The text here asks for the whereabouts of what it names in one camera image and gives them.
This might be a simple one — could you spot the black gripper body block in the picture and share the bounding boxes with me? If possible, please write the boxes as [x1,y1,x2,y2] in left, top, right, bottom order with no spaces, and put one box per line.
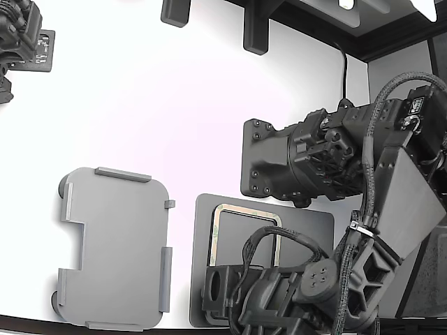
[201,265,246,314]

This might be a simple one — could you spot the beige rectangular frame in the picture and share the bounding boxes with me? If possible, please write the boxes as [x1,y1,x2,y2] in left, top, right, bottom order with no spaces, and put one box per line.
[207,203,283,269]

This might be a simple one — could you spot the black six-joint robot arm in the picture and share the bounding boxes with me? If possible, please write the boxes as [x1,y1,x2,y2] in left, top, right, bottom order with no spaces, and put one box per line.
[237,83,447,335]

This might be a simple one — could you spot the light grey holder plate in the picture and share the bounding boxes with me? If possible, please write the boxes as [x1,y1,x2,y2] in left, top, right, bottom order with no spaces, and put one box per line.
[51,166,175,332]

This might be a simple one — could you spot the black metal strut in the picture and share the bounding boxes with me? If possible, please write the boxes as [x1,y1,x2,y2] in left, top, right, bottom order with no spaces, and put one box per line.
[397,223,436,318]

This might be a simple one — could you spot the black circuit board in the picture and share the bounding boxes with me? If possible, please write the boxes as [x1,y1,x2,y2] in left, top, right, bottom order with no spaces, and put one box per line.
[33,29,56,74]

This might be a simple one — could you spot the black braided cable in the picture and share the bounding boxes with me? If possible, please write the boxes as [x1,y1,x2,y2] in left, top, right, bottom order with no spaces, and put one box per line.
[331,71,447,335]
[228,225,336,331]

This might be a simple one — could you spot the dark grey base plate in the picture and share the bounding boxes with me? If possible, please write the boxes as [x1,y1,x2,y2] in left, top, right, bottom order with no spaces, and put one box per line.
[188,193,335,329]

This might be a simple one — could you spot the silver cable clamp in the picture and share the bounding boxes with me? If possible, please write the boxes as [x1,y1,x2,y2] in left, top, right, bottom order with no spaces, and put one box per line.
[349,221,380,239]

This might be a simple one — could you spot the thin black cable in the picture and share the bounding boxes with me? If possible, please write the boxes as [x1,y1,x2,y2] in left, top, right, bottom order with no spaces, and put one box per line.
[331,40,350,102]

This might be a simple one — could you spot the long black bracket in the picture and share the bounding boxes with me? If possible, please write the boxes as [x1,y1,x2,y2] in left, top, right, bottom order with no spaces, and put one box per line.
[242,0,270,56]

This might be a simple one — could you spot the short black bracket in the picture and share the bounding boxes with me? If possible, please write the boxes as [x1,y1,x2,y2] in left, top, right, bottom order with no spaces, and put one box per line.
[160,0,192,28]

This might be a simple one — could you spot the black metal frame structure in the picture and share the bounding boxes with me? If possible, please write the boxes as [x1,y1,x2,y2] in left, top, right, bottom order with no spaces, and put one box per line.
[223,0,447,64]

